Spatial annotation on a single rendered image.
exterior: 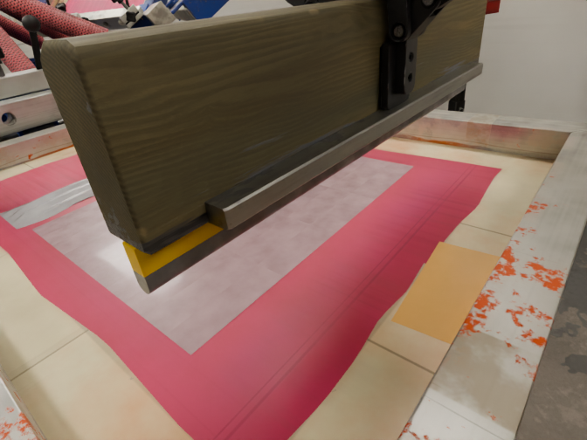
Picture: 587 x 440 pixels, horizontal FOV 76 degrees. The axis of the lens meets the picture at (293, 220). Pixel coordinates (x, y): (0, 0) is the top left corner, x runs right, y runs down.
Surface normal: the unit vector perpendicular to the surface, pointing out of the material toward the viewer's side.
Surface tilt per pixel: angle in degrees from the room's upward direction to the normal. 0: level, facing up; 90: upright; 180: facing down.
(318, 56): 90
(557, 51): 90
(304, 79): 90
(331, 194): 0
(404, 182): 0
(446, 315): 0
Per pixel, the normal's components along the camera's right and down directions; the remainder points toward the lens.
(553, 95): -0.64, 0.46
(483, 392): -0.11, -0.85
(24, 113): 0.76, 0.26
